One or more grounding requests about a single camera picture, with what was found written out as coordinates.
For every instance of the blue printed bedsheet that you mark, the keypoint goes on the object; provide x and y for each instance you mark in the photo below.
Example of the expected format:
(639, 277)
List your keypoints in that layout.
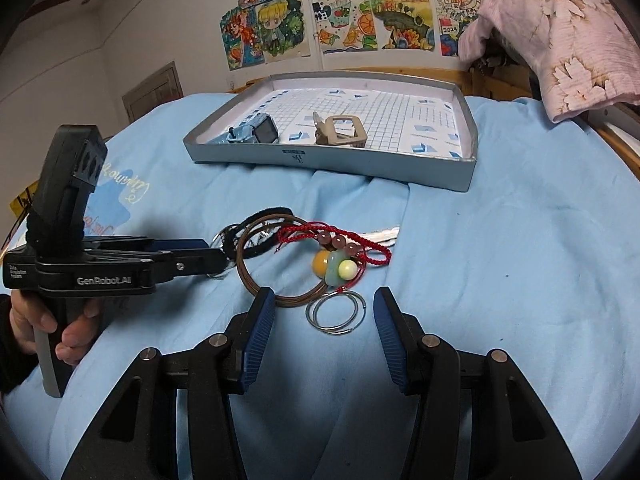
(500, 285)

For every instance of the white hair clip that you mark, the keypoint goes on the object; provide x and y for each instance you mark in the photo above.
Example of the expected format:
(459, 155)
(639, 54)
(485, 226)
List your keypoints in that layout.
(382, 234)

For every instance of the brown wooden door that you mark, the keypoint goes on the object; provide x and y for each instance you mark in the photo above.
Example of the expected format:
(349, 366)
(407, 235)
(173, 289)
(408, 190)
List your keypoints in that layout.
(152, 92)

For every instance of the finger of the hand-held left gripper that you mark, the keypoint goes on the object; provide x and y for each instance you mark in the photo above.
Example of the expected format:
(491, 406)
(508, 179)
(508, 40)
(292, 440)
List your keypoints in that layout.
(180, 245)
(197, 263)

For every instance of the person's left hand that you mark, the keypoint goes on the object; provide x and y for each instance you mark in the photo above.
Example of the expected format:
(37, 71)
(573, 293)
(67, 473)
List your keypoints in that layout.
(82, 335)

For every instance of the beige square watch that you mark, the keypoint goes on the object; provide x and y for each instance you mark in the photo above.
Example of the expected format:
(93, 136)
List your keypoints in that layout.
(345, 137)

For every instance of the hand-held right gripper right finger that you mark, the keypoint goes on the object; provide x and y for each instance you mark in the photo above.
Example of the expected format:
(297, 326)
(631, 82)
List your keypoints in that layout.
(390, 340)

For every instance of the group of wall drawings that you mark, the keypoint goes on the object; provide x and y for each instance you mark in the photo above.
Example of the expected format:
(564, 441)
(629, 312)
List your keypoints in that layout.
(350, 15)

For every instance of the pink floral blanket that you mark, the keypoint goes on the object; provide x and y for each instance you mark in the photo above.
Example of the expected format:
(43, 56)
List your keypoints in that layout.
(555, 35)

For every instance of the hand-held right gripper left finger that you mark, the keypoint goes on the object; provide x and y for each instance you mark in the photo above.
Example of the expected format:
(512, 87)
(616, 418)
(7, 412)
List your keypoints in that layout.
(257, 340)

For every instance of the blue hair clip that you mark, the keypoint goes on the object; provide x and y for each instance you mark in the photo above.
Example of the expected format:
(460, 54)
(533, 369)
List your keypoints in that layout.
(260, 130)

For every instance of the silver hoop earring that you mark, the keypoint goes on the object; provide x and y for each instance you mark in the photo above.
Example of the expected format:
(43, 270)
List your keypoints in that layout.
(364, 310)

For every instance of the grey cardboard tray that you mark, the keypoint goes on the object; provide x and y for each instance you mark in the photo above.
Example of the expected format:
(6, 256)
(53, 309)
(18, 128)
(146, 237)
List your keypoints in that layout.
(250, 152)

